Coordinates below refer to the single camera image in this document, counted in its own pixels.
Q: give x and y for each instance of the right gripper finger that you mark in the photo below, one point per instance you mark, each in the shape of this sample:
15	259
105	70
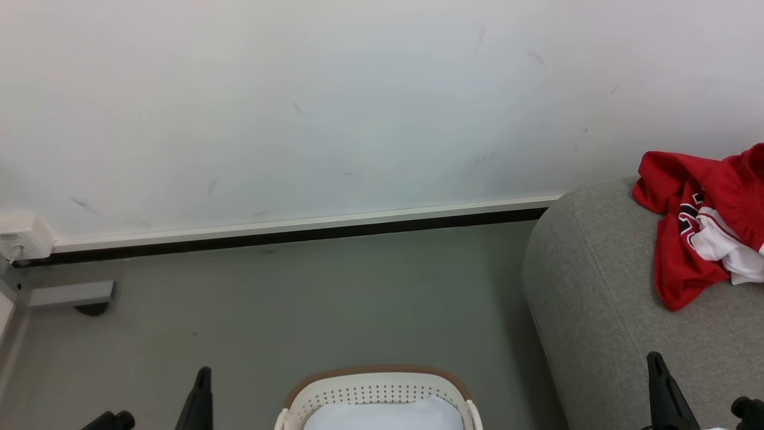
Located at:
752	412
668	400

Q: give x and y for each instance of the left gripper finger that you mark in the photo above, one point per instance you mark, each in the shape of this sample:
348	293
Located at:
113	421
200	406

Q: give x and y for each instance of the red sports jersey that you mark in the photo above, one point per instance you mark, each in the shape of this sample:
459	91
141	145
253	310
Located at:
674	269

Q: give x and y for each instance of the white garment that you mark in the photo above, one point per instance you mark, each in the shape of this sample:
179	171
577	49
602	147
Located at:
740	257

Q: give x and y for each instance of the white perforated laundry basket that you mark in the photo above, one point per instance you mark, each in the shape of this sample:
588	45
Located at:
370	391

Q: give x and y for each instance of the black round foot pad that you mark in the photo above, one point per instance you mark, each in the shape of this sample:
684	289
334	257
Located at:
92	309

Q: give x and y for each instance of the grey fabric sofa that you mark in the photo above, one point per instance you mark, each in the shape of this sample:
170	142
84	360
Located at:
597	298

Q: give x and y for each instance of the grey metal furniture foot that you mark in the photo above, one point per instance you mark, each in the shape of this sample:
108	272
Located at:
71	294

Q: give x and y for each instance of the grey furniture side panel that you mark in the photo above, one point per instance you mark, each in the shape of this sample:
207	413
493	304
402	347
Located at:
9	322

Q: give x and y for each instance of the pale white cloth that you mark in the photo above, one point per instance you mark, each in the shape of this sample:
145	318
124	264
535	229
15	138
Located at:
382	418

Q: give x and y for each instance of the black and white baseboard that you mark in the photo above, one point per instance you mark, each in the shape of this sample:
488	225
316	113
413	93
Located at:
298	230

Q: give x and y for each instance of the white wall socket box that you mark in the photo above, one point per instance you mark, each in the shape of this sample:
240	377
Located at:
24	236

